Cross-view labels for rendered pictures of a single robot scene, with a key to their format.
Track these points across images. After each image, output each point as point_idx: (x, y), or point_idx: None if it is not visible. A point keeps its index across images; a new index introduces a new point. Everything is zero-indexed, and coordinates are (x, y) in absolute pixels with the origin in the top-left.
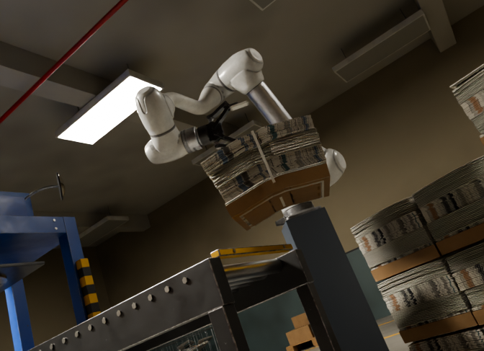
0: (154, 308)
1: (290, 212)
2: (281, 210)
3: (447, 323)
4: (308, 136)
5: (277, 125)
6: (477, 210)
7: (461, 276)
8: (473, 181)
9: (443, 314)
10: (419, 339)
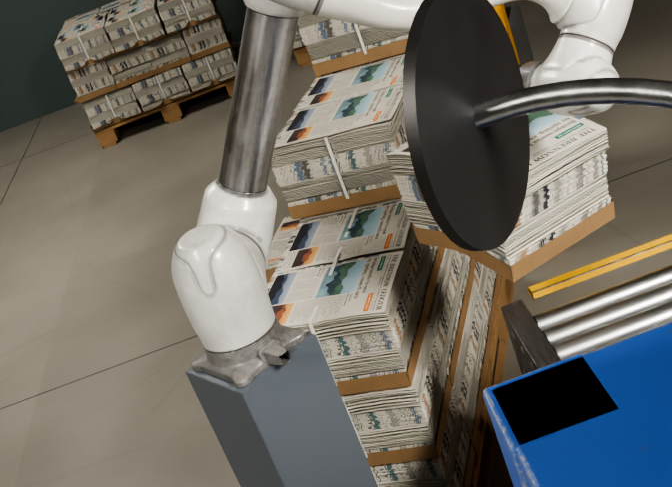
0: None
1: (279, 325)
2: (257, 331)
3: (445, 401)
4: None
5: None
6: (427, 258)
7: (439, 336)
8: None
9: (442, 391)
10: (442, 439)
